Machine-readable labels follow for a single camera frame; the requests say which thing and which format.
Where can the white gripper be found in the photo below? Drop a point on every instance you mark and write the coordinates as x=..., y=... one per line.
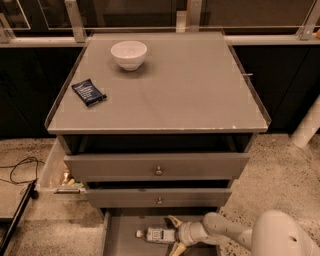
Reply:
x=185, y=233

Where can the clear plastic water bottle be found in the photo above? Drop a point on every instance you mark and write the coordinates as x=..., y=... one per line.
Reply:
x=157, y=235

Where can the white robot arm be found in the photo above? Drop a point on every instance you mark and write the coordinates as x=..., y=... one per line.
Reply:
x=274, y=233

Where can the grey middle drawer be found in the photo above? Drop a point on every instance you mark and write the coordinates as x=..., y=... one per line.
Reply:
x=145, y=198

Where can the grey drawer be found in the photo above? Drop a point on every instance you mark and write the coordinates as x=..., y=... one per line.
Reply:
x=121, y=225
x=141, y=167
x=145, y=198

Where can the grey bottom drawer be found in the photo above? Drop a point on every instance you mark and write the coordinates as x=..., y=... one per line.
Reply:
x=121, y=225

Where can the grey top drawer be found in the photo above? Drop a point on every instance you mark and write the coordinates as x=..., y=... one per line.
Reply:
x=141, y=167

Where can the grey drawer cabinet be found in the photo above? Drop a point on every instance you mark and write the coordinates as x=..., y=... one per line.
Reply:
x=189, y=96

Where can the round metal middle knob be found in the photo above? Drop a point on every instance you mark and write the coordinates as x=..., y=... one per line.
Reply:
x=159, y=201

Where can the round metal knob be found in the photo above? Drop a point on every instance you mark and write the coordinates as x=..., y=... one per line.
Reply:
x=158, y=171
x=159, y=201

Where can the round metal top knob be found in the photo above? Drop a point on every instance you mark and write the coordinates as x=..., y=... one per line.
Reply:
x=158, y=171

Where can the clear plastic storage bin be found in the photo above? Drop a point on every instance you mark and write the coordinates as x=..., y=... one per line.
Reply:
x=52, y=175

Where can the dark blue snack packet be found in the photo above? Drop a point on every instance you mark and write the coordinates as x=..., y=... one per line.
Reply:
x=88, y=93

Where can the black flat floor stand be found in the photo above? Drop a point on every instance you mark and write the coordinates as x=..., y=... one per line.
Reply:
x=8, y=225

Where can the white ceramic bowl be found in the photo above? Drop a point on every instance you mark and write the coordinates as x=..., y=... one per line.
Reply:
x=129, y=55

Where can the metal window frame rail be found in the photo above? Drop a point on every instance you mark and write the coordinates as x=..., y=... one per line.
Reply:
x=55, y=23

